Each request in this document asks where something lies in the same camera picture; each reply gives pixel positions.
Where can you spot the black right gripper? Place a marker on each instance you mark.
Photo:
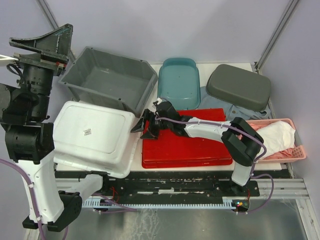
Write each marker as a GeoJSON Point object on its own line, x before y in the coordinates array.
{"type": "Point", "coordinates": [148, 115]}

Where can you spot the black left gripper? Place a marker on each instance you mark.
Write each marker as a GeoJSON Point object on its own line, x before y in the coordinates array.
{"type": "Point", "coordinates": [55, 48]}

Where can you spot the red plastic tray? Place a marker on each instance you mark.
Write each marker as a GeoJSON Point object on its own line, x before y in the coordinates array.
{"type": "Point", "coordinates": [173, 151]}

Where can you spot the white plastic tub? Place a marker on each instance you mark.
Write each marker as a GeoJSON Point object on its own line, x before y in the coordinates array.
{"type": "Point", "coordinates": [94, 138]}

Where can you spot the grey plastic basin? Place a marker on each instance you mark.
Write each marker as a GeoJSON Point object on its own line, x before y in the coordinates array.
{"type": "Point", "coordinates": [239, 87]}

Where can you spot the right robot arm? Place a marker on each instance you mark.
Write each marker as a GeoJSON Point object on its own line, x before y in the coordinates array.
{"type": "Point", "coordinates": [242, 142]}

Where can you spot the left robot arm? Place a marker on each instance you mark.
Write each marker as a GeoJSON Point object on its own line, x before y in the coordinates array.
{"type": "Point", "coordinates": [29, 134]}

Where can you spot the grey plastic crate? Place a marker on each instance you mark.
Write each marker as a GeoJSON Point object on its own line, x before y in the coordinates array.
{"type": "Point", "coordinates": [110, 80]}

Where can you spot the teal plastic basin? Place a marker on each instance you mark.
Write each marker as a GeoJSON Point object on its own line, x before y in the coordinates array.
{"type": "Point", "coordinates": [179, 83]}

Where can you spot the light blue denim jacket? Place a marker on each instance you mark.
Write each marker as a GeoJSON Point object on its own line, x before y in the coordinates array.
{"type": "Point", "coordinates": [231, 111]}

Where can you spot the white cloth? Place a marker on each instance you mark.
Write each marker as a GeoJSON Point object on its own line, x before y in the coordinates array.
{"type": "Point", "coordinates": [278, 136]}

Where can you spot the pink cloth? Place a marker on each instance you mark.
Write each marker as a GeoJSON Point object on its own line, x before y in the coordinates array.
{"type": "Point", "coordinates": [280, 155]}

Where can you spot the pink plastic basket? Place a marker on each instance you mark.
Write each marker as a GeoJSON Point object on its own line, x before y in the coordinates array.
{"type": "Point", "coordinates": [298, 152]}

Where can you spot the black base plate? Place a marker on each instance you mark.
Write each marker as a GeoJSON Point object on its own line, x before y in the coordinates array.
{"type": "Point", "coordinates": [175, 187]}

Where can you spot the white slotted cable duct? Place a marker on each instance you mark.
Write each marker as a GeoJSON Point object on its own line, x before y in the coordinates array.
{"type": "Point", "coordinates": [96, 202]}

